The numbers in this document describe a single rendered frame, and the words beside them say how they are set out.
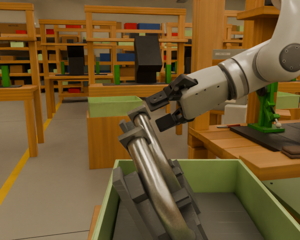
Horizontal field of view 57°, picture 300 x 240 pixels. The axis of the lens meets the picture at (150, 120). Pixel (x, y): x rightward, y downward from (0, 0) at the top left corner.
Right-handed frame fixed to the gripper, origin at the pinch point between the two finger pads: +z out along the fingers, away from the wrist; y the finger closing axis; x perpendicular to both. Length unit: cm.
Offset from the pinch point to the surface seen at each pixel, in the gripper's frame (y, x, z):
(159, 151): 0.3, 7.9, 2.6
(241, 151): -72, -7, -28
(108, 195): -15.2, 5.9, 19.1
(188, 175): -41.2, 1.7, -1.6
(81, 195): -195, -72, 93
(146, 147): 13.1, 12.1, 3.8
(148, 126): 0.9, 2.2, 2.7
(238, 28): -611, -522, -355
